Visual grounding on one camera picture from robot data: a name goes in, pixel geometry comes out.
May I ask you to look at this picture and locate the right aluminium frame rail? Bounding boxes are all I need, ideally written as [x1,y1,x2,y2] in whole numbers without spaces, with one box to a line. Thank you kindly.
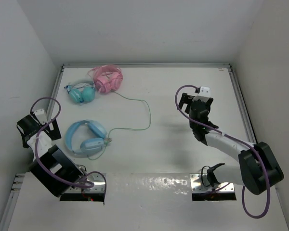
[228,66,257,143]

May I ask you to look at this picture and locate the metal base plate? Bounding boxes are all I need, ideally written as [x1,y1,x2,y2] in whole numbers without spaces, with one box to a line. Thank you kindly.
[190,173,236,193]
[65,173,106,193]

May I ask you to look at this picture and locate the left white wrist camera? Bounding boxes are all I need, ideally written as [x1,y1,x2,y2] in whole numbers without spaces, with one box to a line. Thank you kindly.
[30,109,48,126]

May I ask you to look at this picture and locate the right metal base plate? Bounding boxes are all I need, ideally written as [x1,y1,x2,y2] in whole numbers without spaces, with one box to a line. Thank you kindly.
[190,173,236,193]

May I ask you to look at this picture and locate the green headphone cable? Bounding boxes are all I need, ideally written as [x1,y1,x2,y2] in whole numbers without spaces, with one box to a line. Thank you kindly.
[88,90,152,161]

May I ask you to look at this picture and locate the light blue headphones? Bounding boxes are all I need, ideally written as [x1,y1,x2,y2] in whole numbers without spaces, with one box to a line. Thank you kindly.
[64,119,112,157]

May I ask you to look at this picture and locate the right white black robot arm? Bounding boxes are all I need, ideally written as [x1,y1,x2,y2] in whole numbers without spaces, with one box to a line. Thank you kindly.
[178,93,284,195]

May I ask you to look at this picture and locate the pink headphones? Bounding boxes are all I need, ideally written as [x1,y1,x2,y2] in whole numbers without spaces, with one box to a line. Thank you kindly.
[87,64,123,93]

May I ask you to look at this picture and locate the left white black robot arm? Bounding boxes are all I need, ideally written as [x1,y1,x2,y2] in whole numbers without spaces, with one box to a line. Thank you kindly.
[16,115,84,197]

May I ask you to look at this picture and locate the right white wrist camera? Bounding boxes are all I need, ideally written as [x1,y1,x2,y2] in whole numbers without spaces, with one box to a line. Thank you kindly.
[195,86,210,98]

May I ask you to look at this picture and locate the left aluminium frame rail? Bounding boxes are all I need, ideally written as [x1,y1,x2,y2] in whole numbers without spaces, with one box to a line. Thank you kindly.
[47,66,65,116]

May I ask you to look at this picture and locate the aluminium frame rail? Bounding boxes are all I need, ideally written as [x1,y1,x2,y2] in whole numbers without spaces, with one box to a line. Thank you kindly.
[47,66,65,116]
[228,66,257,143]
[62,63,231,68]

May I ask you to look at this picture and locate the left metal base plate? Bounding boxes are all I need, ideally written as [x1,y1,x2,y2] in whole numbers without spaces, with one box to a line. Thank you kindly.
[65,173,106,193]

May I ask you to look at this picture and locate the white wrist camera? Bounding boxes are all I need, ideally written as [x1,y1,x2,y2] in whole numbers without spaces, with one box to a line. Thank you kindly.
[30,109,48,126]
[195,86,210,98]

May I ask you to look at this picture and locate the teal headphones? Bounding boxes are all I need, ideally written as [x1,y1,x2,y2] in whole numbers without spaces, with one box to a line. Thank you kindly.
[64,80,96,103]

